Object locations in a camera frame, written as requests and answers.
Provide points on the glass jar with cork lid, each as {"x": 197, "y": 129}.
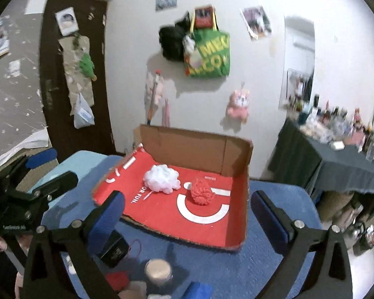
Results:
{"x": 158, "y": 271}

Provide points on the table with dark cloth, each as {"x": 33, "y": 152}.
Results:
{"x": 302, "y": 161}

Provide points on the blue textured blanket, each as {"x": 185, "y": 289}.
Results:
{"x": 240, "y": 274}

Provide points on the plastic bag on door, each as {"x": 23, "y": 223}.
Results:
{"x": 83, "y": 115}

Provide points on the light teal cushion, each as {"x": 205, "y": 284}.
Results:
{"x": 80, "y": 163}

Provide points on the black bag on wall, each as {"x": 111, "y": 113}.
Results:
{"x": 171, "y": 39}

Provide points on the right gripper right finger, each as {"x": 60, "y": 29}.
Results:
{"x": 329, "y": 275}

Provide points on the white mesh bath pouf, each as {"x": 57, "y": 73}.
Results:
{"x": 161, "y": 178}

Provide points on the orange-tipped pole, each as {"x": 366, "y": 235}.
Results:
{"x": 154, "y": 91}

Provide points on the green plush on door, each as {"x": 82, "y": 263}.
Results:
{"x": 87, "y": 67}

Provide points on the pink plush behind pole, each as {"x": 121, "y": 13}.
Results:
{"x": 149, "y": 87}

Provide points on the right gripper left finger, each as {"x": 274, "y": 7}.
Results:
{"x": 45, "y": 273}

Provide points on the cardboard box red interior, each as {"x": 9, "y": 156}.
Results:
{"x": 221, "y": 160}

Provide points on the black rectangular box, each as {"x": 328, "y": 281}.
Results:
{"x": 115, "y": 250}

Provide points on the pink plush toy on wall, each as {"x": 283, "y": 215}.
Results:
{"x": 238, "y": 106}

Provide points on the white door poster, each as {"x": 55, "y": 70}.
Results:
{"x": 67, "y": 22}

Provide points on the wall photo right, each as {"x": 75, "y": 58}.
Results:
{"x": 257, "y": 22}

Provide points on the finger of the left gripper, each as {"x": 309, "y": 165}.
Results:
{"x": 40, "y": 159}
{"x": 44, "y": 194}

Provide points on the dark brown door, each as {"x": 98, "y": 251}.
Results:
{"x": 61, "y": 79}

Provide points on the red mesh bath pouf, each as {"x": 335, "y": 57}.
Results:
{"x": 201, "y": 192}

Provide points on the green tote bag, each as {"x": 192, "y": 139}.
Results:
{"x": 206, "y": 47}

